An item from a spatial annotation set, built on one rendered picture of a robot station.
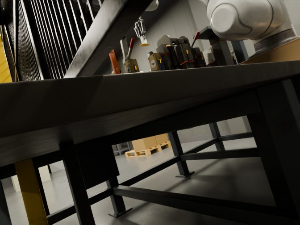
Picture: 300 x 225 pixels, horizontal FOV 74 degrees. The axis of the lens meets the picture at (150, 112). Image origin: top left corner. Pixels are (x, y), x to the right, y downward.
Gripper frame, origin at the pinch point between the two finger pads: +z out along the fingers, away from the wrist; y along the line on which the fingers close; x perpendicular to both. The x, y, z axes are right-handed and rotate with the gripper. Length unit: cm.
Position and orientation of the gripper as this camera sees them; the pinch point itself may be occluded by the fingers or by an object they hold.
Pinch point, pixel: (143, 40)
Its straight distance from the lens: 164.1
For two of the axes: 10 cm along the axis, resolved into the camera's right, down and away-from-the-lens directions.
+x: -8.1, 2.1, -5.4
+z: 2.9, 9.5, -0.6
